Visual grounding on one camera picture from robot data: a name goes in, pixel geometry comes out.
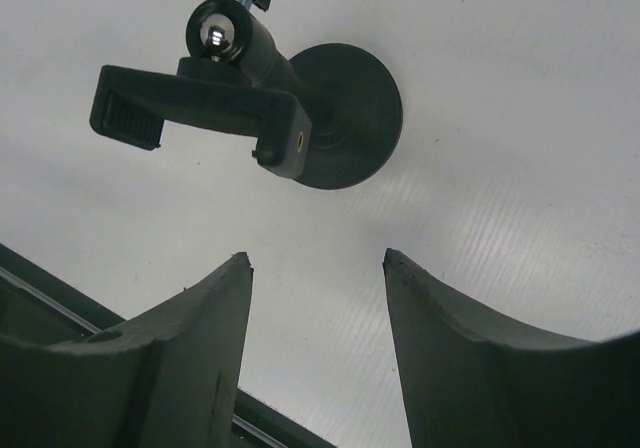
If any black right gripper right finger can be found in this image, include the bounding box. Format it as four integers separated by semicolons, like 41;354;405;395
383;249;639;447

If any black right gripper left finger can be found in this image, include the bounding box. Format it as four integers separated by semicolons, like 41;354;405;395
1;252;253;447

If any black round-base clamp stand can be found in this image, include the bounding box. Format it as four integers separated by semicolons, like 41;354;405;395
90;0;403;190

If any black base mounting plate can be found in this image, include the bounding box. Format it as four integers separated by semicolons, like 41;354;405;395
1;246;331;447

